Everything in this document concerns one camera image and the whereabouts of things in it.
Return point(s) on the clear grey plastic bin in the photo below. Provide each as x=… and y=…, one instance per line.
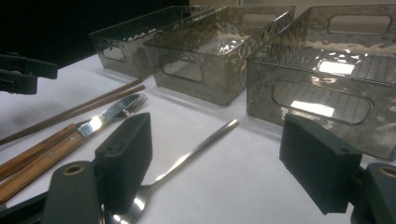
x=118, y=59
x=264, y=93
x=218, y=84

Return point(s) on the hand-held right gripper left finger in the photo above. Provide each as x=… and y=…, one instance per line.
x=124, y=161

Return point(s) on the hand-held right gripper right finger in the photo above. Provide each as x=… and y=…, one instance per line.
x=320, y=168

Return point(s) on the brown wooden chopstick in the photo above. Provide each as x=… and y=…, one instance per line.
x=109, y=94
x=109, y=100

